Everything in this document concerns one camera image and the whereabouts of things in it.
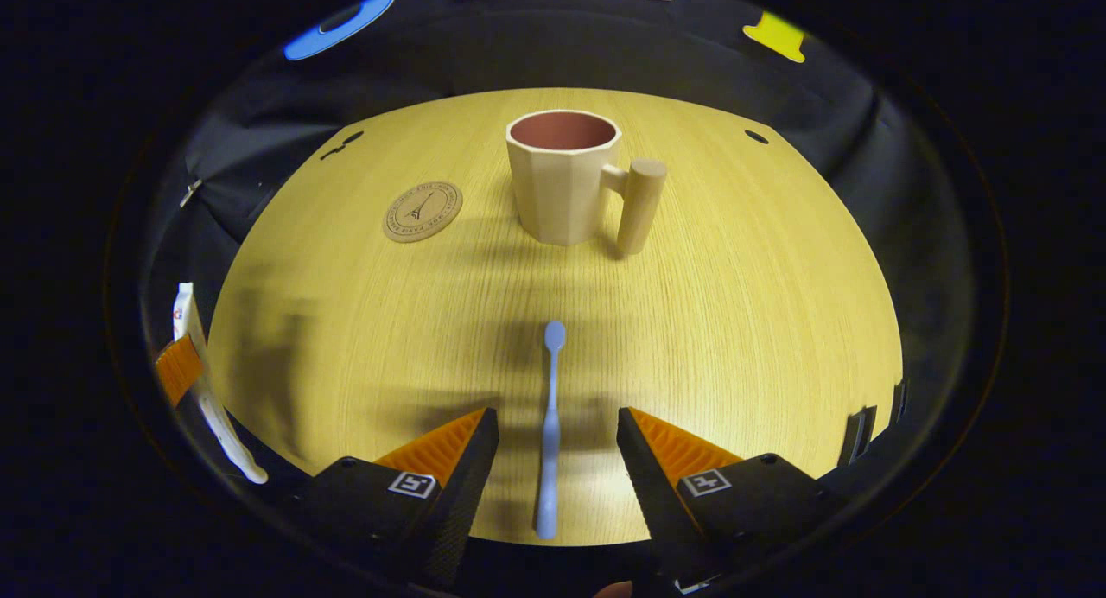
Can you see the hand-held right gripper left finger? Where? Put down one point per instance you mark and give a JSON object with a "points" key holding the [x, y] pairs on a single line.
{"points": [[471, 494]]}

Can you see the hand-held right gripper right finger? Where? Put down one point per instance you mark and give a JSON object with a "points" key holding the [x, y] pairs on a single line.
{"points": [[652, 494]]}

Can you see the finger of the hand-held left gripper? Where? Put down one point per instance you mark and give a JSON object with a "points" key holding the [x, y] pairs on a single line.
{"points": [[179, 369]]}

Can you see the white toothpaste tube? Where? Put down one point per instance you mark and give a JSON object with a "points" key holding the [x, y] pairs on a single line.
{"points": [[226, 438]]}

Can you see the light blue toothbrush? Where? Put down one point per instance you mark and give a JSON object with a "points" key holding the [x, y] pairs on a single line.
{"points": [[549, 460]]}

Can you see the round cork coaster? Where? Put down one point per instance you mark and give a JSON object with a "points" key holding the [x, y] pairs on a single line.
{"points": [[423, 212]]}

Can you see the beige cup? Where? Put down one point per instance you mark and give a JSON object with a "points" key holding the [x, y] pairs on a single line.
{"points": [[562, 200]]}

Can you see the silver metal clip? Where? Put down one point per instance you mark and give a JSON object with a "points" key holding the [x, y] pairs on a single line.
{"points": [[190, 193]]}

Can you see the black desk clamp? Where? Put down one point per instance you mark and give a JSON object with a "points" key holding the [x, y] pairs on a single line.
{"points": [[899, 402], [858, 435]]}

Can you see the black round desk plug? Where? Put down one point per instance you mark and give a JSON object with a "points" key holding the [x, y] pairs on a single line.
{"points": [[756, 136]]}

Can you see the black backdrop cloth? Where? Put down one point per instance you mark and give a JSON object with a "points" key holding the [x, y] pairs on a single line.
{"points": [[691, 54]]}

